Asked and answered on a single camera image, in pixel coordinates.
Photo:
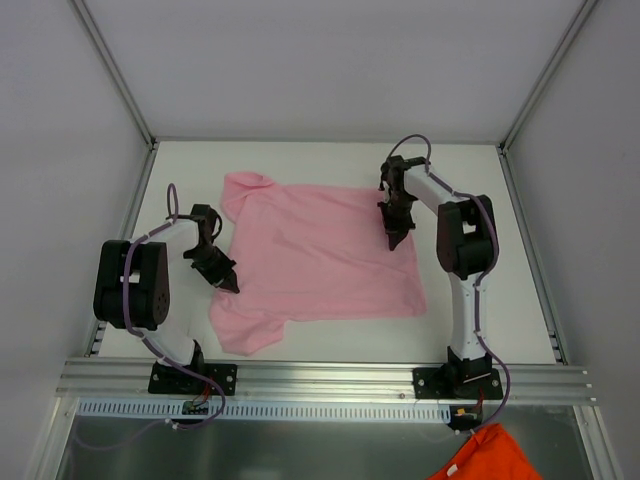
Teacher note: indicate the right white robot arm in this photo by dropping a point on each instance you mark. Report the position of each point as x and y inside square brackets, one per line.
[467, 250]

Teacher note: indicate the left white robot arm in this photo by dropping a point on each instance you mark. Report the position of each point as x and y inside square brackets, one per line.
[132, 293]

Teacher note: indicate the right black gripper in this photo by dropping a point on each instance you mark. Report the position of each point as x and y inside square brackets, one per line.
[396, 224]

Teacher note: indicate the left aluminium frame post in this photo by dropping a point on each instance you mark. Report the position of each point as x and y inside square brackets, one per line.
[98, 42]

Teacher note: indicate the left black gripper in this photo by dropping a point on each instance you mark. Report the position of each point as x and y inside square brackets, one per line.
[216, 270]

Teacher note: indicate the orange t shirt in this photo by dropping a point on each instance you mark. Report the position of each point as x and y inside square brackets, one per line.
[490, 453]

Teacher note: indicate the right aluminium frame post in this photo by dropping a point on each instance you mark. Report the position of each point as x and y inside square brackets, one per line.
[566, 41]

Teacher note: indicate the aluminium mounting rail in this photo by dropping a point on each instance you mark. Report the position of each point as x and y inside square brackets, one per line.
[326, 381]

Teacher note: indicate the pink t shirt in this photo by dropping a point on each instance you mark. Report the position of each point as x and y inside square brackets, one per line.
[308, 253]

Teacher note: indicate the aluminium frame post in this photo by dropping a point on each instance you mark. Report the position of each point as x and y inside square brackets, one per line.
[566, 41]
[98, 42]

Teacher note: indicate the slotted cable duct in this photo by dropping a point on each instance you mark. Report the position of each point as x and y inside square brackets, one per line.
[266, 410]

